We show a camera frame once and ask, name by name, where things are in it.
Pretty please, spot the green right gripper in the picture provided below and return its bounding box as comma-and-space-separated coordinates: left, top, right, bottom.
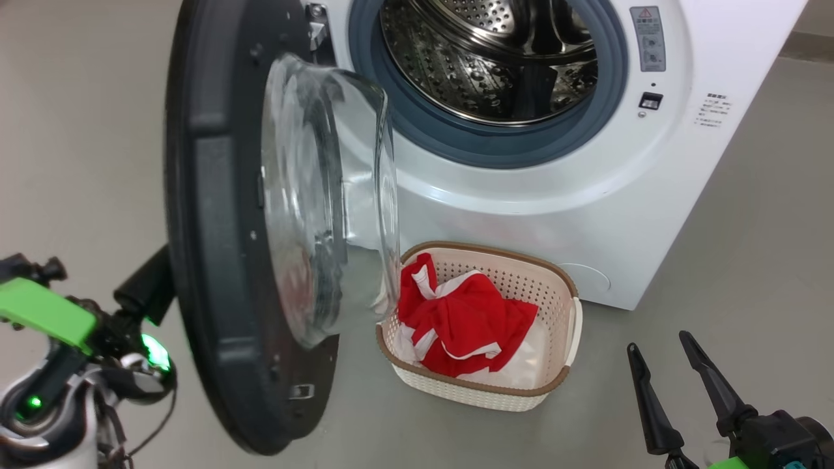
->
627, 330, 758, 469

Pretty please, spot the white front-load washing machine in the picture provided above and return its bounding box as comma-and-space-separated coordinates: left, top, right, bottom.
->
301, 0, 809, 311

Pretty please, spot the black round glass washer door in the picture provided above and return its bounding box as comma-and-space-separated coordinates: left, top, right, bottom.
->
164, 0, 402, 456

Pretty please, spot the cream perforated laundry basket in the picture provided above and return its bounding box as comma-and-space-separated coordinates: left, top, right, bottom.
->
376, 241, 583, 413

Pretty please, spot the red and white garment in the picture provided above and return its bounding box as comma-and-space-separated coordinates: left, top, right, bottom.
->
391, 253, 552, 390

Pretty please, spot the grey warning sticker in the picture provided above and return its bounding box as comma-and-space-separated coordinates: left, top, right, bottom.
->
629, 6, 667, 73

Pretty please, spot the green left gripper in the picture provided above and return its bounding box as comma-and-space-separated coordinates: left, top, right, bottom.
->
0, 253, 141, 356

